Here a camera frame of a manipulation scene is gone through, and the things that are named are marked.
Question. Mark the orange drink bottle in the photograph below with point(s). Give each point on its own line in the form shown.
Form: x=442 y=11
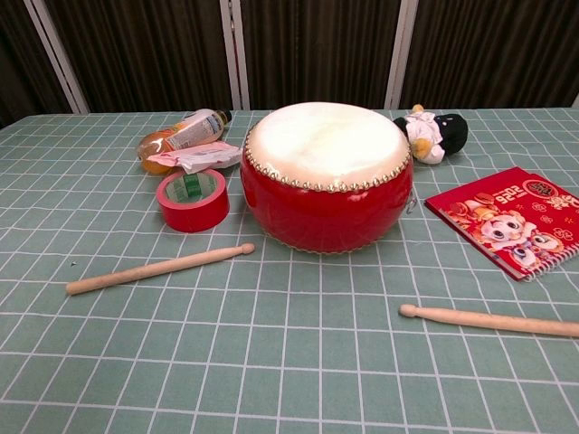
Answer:
x=190 y=131

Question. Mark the plush doll black head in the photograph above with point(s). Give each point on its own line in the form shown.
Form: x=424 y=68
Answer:
x=448 y=131

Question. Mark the red spiral calendar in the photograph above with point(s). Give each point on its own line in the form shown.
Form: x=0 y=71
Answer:
x=511 y=221

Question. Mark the pink wet wipes packet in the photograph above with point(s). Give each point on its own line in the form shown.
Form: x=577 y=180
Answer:
x=199 y=156

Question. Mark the red tape roll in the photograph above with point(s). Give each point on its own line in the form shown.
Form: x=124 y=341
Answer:
x=194 y=214

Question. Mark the red drum white skin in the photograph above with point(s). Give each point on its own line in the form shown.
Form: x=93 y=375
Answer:
x=325 y=212

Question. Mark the wooden drumstick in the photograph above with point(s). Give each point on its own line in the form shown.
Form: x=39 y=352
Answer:
x=158 y=269
x=488 y=319

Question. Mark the white partition post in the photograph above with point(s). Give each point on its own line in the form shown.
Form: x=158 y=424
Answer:
x=401 y=54
x=235 y=54
x=59 y=59

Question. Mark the green grid cutting mat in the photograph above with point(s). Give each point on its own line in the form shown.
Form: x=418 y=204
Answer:
x=289 y=352

